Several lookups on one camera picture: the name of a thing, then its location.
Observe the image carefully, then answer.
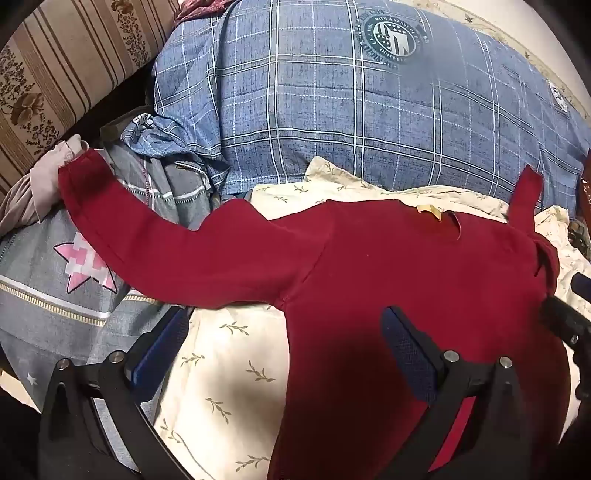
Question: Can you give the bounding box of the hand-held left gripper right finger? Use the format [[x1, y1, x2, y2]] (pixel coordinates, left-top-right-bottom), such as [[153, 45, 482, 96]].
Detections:
[[369, 306, 525, 480]]

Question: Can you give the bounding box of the maroon patterned cloth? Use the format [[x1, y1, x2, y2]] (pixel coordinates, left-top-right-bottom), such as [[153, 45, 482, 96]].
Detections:
[[174, 0, 237, 23]]

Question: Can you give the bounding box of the pinkish beige cloth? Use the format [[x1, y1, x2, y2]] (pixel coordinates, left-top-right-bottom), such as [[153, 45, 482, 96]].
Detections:
[[0, 135, 91, 237]]

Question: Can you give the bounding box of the grey star-print blanket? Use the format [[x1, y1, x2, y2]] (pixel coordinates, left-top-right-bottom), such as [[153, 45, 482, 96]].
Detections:
[[0, 113, 232, 416]]

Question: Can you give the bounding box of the striped floral cushion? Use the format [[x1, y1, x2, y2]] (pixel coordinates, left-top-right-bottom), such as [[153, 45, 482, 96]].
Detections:
[[0, 0, 182, 197]]

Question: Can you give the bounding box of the red plastic bag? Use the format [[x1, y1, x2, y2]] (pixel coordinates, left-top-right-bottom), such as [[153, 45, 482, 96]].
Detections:
[[580, 151, 591, 219]]

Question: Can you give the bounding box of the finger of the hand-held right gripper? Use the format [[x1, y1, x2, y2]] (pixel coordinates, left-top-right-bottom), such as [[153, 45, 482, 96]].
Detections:
[[540, 295, 591, 352]]

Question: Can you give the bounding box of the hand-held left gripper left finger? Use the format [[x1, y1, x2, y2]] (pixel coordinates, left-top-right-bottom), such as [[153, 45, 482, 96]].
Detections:
[[39, 305, 195, 480]]

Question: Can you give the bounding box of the red sweater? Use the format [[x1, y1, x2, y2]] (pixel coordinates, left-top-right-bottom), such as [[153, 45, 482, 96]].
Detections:
[[57, 148, 583, 480]]

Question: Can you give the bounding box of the blue plaid pillow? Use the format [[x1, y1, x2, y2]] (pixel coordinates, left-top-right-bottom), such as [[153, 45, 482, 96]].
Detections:
[[121, 0, 591, 219]]

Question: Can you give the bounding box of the dark patterned small object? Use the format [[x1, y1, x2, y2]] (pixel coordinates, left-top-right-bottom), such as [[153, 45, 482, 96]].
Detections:
[[569, 220, 591, 260]]

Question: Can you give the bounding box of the cream leaf-print sheet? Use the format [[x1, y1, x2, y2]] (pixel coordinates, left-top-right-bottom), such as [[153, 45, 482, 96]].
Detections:
[[152, 156, 591, 480]]

